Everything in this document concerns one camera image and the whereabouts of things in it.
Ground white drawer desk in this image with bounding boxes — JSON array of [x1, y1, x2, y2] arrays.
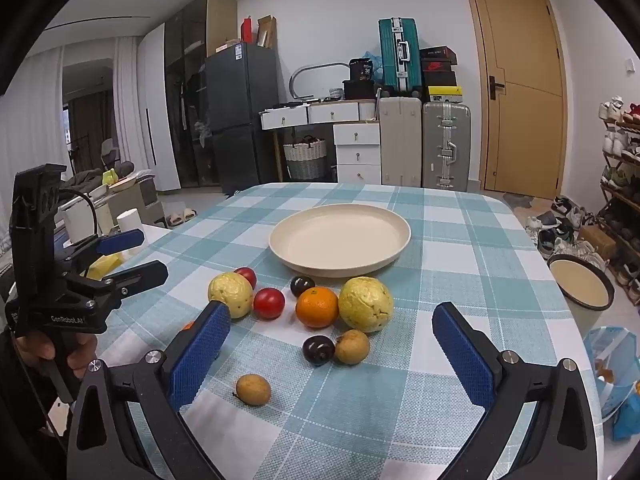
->
[[259, 100, 381, 183]]

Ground grey side cabinet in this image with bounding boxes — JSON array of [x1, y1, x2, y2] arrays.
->
[[107, 177, 166, 226]]

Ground yellow and black shoe box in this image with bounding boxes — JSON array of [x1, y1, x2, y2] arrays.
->
[[427, 86, 464, 103]]

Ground white cylinder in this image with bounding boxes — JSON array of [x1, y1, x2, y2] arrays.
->
[[62, 205, 98, 246], [116, 208, 146, 248]]

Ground black printed bag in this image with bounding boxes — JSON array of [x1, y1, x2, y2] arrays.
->
[[348, 58, 375, 82]]

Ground tan wooden door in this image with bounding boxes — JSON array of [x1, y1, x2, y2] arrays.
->
[[462, 0, 568, 200]]

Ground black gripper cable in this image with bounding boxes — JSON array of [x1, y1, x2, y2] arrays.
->
[[59, 190, 99, 251]]

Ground blue plastic bag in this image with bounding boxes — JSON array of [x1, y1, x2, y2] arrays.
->
[[361, 51, 383, 81]]

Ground wooden shoe rack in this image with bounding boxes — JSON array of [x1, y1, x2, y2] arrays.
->
[[597, 95, 640, 306]]

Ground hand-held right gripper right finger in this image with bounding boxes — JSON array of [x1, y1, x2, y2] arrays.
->
[[432, 302, 601, 480]]

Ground large red tomato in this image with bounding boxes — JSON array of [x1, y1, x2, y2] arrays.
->
[[253, 287, 286, 320]]

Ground silver hard suitcase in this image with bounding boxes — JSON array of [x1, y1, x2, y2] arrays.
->
[[421, 102, 472, 192]]

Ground curved metal tube frame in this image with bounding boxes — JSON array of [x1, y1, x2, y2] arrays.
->
[[289, 62, 351, 101]]

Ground teal checked tablecloth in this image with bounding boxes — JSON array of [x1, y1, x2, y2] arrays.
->
[[95, 181, 606, 480]]

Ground teal hard suitcase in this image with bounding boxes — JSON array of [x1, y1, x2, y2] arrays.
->
[[378, 17, 421, 96]]

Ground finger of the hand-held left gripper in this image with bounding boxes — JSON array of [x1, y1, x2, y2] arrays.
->
[[87, 260, 170, 307], [66, 228, 146, 269]]

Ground beige hard suitcase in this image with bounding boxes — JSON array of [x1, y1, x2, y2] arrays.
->
[[378, 96, 422, 187]]

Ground black refrigerator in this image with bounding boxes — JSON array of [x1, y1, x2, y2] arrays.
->
[[205, 42, 281, 196]]

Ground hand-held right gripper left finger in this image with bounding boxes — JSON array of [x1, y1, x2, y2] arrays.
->
[[66, 300, 232, 480]]

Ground white sheer curtain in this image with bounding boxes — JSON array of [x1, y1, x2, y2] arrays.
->
[[0, 45, 66, 271]]

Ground group of assorted shoes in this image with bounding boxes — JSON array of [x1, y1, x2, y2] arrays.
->
[[525, 95, 640, 306]]

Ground cardboard pieces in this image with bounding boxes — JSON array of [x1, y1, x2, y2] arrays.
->
[[257, 15, 277, 49]]

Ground person's left forearm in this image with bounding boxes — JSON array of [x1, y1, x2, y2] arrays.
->
[[0, 330, 76, 480]]

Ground large yellow guava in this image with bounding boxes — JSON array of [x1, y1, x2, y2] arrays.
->
[[338, 276, 395, 333]]

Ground person's left hand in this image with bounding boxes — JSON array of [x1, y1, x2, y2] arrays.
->
[[14, 332, 99, 391]]

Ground woven laundry basket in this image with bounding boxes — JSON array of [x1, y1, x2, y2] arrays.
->
[[283, 136, 328, 181]]

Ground white drawer cabinet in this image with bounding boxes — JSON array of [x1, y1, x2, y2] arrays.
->
[[333, 122, 382, 185]]

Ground beige bin with dark rim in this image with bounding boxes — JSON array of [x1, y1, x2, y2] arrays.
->
[[547, 254, 615, 341]]

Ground brown cardboard box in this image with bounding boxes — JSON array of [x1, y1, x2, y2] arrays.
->
[[577, 225, 617, 259]]

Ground blue and white bag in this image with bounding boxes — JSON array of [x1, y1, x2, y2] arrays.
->
[[584, 326, 640, 441]]

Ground black storage box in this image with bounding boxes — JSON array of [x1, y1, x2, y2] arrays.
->
[[343, 79, 377, 100]]

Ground brown longan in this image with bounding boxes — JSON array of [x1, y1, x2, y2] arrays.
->
[[235, 374, 272, 406], [334, 329, 371, 365]]

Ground dark glass wardrobe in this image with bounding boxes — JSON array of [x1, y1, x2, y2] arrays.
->
[[164, 0, 238, 188]]

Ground small yellow guava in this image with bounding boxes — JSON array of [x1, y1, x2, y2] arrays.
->
[[207, 272, 254, 319]]

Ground cream round plate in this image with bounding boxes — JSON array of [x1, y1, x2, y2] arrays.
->
[[269, 203, 412, 279]]

